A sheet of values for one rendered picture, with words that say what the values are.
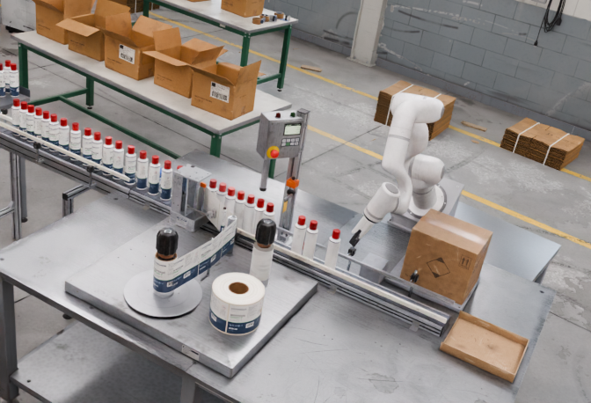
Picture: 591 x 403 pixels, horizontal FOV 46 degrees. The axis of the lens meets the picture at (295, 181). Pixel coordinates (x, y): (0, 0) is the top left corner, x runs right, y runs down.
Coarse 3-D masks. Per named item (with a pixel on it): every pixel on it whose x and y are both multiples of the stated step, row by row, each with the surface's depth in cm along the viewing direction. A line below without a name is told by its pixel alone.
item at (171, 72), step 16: (160, 32) 497; (176, 32) 509; (160, 48) 498; (176, 48) 512; (192, 48) 510; (208, 48) 509; (160, 64) 496; (176, 64) 472; (192, 64) 480; (208, 64) 495; (160, 80) 501; (176, 80) 492
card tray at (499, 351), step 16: (464, 320) 301; (480, 320) 298; (448, 336) 290; (464, 336) 291; (480, 336) 293; (496, 336) 295; (512, 336) 293; (448, 352) 281; (464, 352) 277; (480, 352) 284; (496, 352) 285; (512, 352) 287; (480, 368) 276; (496, 368) 272; (512, 368) 278
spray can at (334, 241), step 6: (336, 234) 302; (330, 240) 303; (336, 240) 303; (330, 246) 304; (336, 246) 304; (330, 252) 305; (336, 252) 305; (330, 258) 306; (336, 258) 307; (330, 264) 308
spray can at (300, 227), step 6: (300, 216) 308; (300, 222) 308; (300, 228) 308; (294, 234) 311; (300, 234) 310; (294, 240) 312; (300, 240) 311; (294, 246) 313; (300, 246) 313; (294, 252) 314; (300, 252) 315; (294, 258) 316
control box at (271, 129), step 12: (264, 120) 303; (276, 120) 300; (288, 120) 303; (300, 120) 305; (264, 132) 304; (276, 132) 302; (300, 132) 308; (264, 144) 305; (276, 144) 305; (264, 156) 306; (288, 156) 311
